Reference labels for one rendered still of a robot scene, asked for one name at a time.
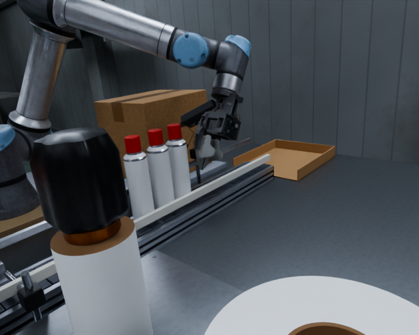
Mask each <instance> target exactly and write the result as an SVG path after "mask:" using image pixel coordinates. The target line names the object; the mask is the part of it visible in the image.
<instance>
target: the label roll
mask: <svg viewBox="0 0 419 335"><path fill-rule="evenodd" d="M204 335H419V307H418V306H416V305H415V304H412V303H411V302H409V301H407V300H405V299H403V298H400V297H399V296H396V295H395V294H392V293H390V292H387V291H385V290H382V289H379V288H376V287H374V286H370V285H367V284H364V283H361V282H356V281H353V280H347V279H340V278H335V277H321V276H302V277H289V278H284V279H277V280H273V281H270V282H266V283H263V284H261V285H258V286H255V287H253V288H251V289H249V290H247V291H245V292H244V293H242V294H240V295H239V296H237V297H236V298H234V299H233V300H232V301H231V302H229V303H228V304H227V305H226V306H225V307H224V308H222V310H221V311H220V312H219V313H218V314H217V315H216V317H215V318H214V319H213V321H212V322H211V324H210V325H209V327H208V329H207V330H206V333H205V334H204Z"/></svg>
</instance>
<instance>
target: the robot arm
mask: <svg viewBox="0 0 419 335"><path fill-rule="evenodd" d="M16 1H17V4H18V5H19V7H20V9H21V10H22V11H23V12H24V14H26V16H28V17H30V21H29V22H30V24H31V25H32V27H33V28H34V33H33V39H32V43H31V48H30V51H29V57H28V60H27V65H26V69H25V74H24V78H23V83H22V87H21V92H20V95H19V101H18V104H17V109H16V110H14V111H12V112H10V113H9V117H8V121H7V124H0V221H2V220H7V219H12V218H15V217H18V216H21V215H24V214H26V213H28V212H30V211H32V210H34V209H36V208H37V207H38V206H39V205H40V201H39V196H38V193H37V191H36V189H35V188H34V187H33V186H32V184H31V182H30V181H29V180H28V179H27V174H26V172H25V168H24V164H26V163H27V162H29V161H30V159H31V153H32V150H33V144H34V141H35V140H38V139H41V138H44V137H45V136H46V135H49V134H52V132H51V122H50V120H49V119H48V115H49V111H50V108H51V103H52V100H53V96H54V93H55V88H56V85H57V80H58V77H59V73H60V70H61V65H62V62H63V58H64V55H65V50H66V47H67V43H68V42H69V41H71V40H73V39H75V36H76V32H77V29H81V30H84V31H87V32H89V33H92V34H95V35H98V36H101V37H104V38H107V39H110V40H112V41H116V42H118V43H122V44H124V45H127V46H129V47H133V48H135V49H139V50H141V51H144V52H147V53H150V54H153V55H156V56H159V57H162V58H165V59H168V60H170V61H173V62H176V63H178V64H180V65H181V66H182V67H184V68H189V69H194V68H198V67H200V66H202V67H206V68H210V69H213V70H217V72H216V76H215V80H214V82H213V87H212V93H211V97H212V98H214V99H216V101H214V100H212V99H211V100H209V101H207V102H206V103H204V104H202V105H200V106H198V107H197V108H194V109H193V110H191V111H189V112H187V113H185V114H183V115H182V116H181V117H180V118H181V123H182V124H184V125H186V126H188V127H190V128H193V127H194V126H196V125H198V127H197V128H196V132H195V149H196V159H197V163H198V168H199V169H200V170H203V169H204V168H205V167H206V166H207V165H208V164H209V162H211V161H216V160H221V159H222V157H223V152H222V151H221V150H220V149H219V145H220V140H221V138H223V140H229V141H230V140H237V136H238V133H239V129H240V126H241V121H239V120H240V115H239V114H235V113H236V110H237V106H238V103H243V98H242V97H239V93H240V90H241V85H242V82H243V78H244V75H245V71H246V68H247V63H248V62H249V56H250V52H251V44H250V42H249V41H248V40H247V39H246V38H244V37H241V36H239V35H236V36H234V35H230V36H228V37H227V38H226V39H225V41H224V42H221V41H216V40H213V39H209V38H206V37H202V36H200V35H199V34H196V33H191V32H188V31H185V30H183V29H179V28H176V27H174V26H171V25H168V24H165V23H163V22H160V21H157V20H154V19H151V18H149V17H145V16H143V15H140V14H137V13H134V12H132V11H129V10H126V9H123V8H121V7H117V6H115V5H112V4H110V3H106V2H104V1H101V0H16ZM235 115H236V116H235ZM237 115H239V119H238V118H237Z"/></svg>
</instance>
